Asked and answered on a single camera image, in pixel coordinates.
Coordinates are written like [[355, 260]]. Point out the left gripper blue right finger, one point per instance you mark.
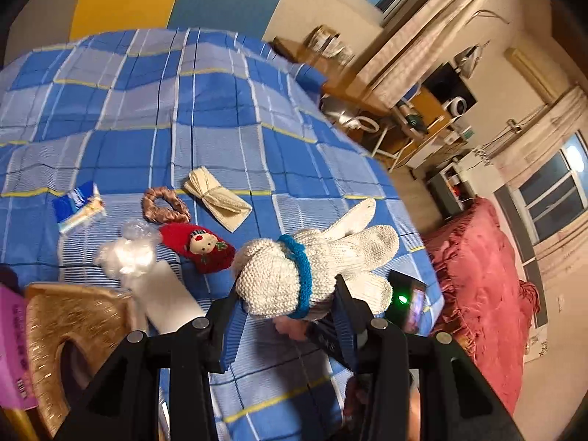
[[343, 332]]

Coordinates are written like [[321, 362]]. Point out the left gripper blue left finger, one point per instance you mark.
[[227, 318]]

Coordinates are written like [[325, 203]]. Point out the white foam sponge block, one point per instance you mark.
[[164, 299]]

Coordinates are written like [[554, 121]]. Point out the red snowman sock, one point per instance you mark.
[[208, 252]]

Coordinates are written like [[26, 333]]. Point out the white knitted glove blue band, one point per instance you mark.
[[295, 275]]

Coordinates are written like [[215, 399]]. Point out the cream knitted cloth bundle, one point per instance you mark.
[[228, 209]]

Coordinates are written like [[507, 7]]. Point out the black smartphone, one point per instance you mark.
[[407, 303]]

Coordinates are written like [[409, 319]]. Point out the clear plastic bag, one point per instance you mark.
[[131, 255]]

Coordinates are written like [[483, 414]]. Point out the pink ruffled blanket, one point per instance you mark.
[[488, 308]]

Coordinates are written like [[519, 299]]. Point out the blue white tissue packet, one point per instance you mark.
[[79, 207]]

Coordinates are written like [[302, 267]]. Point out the blue plaid bed sheet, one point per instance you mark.
[[138, 109]]

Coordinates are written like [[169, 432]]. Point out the white desk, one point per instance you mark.
[[456, 131]]

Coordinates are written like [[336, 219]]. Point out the purple cardboard box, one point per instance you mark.
[[16, 381]]

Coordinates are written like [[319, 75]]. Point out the white small fan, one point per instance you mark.
[[456, 107]]

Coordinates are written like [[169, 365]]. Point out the wooden side table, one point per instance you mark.
[[341, 82]]

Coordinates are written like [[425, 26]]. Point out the black monitor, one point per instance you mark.
[[445, 83]]

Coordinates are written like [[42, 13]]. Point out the right floral curtain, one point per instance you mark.
[[407, 55]]

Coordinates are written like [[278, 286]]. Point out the packets on side table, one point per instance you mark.
[[327, 42]]

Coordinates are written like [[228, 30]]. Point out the hanging bag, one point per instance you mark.
[[467, 60]]

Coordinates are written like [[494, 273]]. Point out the wall air conditioner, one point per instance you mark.
[[532, 74]]

